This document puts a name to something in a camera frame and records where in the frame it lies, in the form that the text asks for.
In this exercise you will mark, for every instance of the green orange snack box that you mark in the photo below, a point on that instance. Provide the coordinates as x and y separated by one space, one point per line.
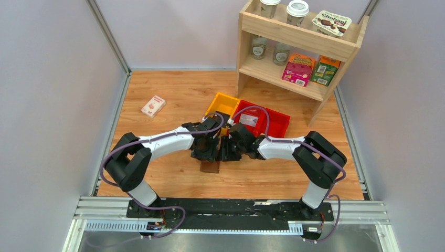
324 70

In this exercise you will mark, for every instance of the glass jar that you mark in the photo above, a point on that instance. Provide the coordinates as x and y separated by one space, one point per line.
258 47
281 54

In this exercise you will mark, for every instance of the red plastic bin far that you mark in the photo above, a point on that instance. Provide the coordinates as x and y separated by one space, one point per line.
278 123

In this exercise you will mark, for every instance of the card in red bin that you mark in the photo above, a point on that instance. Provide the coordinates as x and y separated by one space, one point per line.
249 120

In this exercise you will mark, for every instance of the paper cup white lid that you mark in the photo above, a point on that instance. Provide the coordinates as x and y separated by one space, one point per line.
297 10

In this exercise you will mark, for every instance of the Chobani yogurt cup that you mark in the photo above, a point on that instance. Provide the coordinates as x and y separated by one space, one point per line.
330 24

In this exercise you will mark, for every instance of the red plastic bin near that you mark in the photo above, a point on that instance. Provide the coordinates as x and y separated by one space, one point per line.
256 131

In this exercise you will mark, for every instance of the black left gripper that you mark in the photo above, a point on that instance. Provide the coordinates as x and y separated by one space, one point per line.
207 151

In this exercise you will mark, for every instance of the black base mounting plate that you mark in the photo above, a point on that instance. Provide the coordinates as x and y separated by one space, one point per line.
243 214

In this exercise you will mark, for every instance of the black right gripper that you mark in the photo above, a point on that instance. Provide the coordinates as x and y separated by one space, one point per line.
230 153

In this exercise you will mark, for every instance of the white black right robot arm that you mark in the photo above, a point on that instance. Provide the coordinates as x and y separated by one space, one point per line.
320 160

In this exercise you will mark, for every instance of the glass jar right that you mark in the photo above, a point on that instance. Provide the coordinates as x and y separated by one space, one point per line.
281 54

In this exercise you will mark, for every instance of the paper cup left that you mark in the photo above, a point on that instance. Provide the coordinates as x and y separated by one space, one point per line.
268 8

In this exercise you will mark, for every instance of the brown leather card holder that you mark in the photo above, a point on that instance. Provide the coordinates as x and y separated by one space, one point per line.
209 167

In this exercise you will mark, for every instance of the wooden two-tier shelf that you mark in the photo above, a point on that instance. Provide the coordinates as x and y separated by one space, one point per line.
301 40

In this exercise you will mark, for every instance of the aluminium table frame rail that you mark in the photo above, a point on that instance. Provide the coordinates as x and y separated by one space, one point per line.
121 224

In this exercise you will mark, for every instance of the white pink card box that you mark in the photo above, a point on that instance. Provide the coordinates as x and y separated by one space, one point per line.
153 107

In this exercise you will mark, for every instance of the red plastic bin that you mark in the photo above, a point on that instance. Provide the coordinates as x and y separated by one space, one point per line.
256 131
278 123

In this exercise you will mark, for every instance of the yellow plastic bin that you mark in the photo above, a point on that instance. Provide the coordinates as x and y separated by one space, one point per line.
226 106

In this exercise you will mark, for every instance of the pink orange snack box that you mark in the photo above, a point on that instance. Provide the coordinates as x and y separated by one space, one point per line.
299 69

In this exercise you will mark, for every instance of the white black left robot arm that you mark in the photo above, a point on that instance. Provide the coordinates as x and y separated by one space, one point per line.
128 161

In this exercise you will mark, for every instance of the glass jar left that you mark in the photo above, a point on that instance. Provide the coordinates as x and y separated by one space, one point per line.
258 47

